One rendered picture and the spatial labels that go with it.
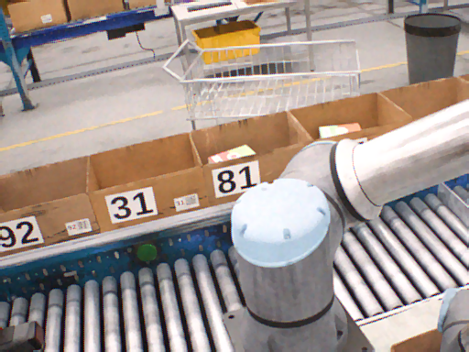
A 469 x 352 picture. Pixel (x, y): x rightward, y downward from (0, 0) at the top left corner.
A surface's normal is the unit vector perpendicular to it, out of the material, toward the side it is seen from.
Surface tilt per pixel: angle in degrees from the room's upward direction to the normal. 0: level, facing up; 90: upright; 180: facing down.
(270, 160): 90
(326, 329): 67
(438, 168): 100
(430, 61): 95
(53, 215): 90
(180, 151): 90
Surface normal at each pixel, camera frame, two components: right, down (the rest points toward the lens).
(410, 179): -0.22, 0.67
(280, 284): -0.07, 0.48
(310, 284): 0.49, 0.36
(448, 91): 0.25, 0.47
